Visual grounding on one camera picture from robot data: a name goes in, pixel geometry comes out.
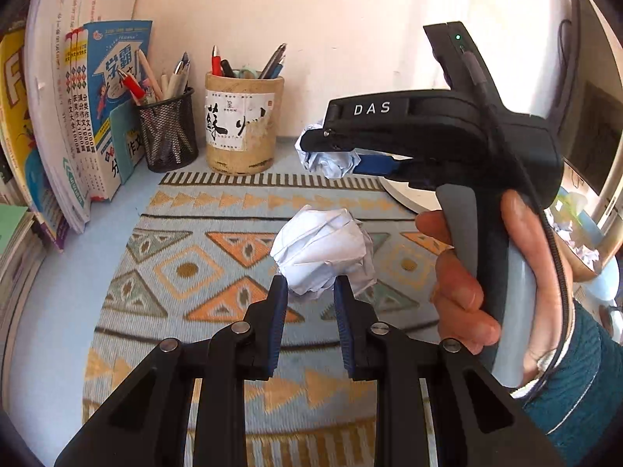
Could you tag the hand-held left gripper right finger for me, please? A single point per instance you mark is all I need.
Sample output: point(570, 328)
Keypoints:
point(343, 326)

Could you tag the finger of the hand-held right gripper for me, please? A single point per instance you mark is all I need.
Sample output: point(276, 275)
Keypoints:
point(377, 164)
point(321, 140)

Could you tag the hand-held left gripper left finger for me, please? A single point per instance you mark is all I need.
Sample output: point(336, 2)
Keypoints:
point(277, 321)

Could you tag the white paper ball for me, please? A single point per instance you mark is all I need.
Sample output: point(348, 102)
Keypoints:
point(326, 163)
point(321, 248)

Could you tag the pile of papers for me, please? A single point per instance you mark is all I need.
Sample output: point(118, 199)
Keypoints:
point(584, 253)

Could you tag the brown ribbed glass bowl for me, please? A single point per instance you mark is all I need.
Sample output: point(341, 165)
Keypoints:
point(591, 272)

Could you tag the person's right forearm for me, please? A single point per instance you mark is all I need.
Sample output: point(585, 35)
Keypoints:
point(579, 399)

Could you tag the person's right hand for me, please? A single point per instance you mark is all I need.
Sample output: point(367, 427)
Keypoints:
point(457, 292)

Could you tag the tan bamboo pen holder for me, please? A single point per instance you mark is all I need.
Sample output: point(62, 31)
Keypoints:
point(243, 155)

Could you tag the bunch of pens and pencils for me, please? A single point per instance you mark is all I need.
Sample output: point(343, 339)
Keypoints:
point(170, 82)
point(272, 63)

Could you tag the patterned woven mat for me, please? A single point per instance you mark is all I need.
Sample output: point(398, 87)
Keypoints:
point(194, 272)

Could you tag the light green plastic packet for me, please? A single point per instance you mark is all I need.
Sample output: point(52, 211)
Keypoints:
point(579, 204)

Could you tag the black monitor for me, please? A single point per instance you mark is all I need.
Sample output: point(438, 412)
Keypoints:
point(598, 131)

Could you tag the black mesh pen holder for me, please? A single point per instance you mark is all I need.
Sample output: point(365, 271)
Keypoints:
point(168, 141)

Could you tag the teal cover booklet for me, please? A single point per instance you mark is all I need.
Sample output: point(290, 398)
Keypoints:
point(124, 126)

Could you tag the blue cover workbook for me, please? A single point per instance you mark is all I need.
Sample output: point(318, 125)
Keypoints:
point(112, 58)

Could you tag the stack of green books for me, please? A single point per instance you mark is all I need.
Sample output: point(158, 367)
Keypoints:
point(14, 238)

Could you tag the row of upright books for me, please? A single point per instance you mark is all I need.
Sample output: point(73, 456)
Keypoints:
point(14, 107)
point(53, 58)

